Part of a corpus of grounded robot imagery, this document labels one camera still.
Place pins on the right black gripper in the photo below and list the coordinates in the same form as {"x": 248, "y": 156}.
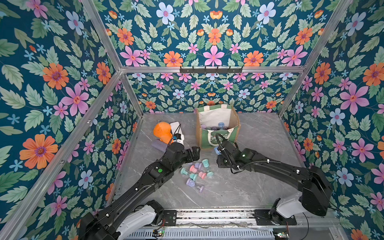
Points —
{"x": 222, "y": 159}

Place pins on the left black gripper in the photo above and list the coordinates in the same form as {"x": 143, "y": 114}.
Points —
{"x": 195, "y": 156}

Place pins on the blue hourglass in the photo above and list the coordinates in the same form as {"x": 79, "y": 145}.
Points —
{"x": 222, "y": 126}
{"x": 217, "y": 151}

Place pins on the blue hourglass bottom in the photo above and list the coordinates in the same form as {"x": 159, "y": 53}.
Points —
{"x": 222, "y": 126}

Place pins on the green canvas Christmas bag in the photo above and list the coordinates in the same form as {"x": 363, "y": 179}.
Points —
{"x": 218, "y": 119}

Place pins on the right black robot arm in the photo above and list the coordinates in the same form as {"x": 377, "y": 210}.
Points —
{"x": 314, "y": 190}

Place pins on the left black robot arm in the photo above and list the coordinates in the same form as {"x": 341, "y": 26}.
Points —
{"x": 104, "y": 225}

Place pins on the green hourglass left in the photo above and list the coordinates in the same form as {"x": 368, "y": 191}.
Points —
{"x": 183, "y": 171}

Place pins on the white rectangular box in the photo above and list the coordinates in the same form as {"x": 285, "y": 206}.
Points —
{"x": 176, "y": 128}

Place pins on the purple oval case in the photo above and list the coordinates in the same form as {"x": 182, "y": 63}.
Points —
{"x": 159, "y": 145}

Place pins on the orange whale toy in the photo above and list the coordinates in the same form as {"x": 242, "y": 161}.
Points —
{"x": 163, "y": 131}

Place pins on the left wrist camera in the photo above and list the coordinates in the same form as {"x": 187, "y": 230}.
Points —
{"x": 178, "y": 138}

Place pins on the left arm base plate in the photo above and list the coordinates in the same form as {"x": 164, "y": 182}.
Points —
{"x": 167, "y": 218}

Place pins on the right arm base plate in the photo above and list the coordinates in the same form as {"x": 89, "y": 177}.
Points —
{"x": 264, "y": 218}

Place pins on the black hook rail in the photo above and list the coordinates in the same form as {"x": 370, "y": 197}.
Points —
{"x": 211, "y": 70}

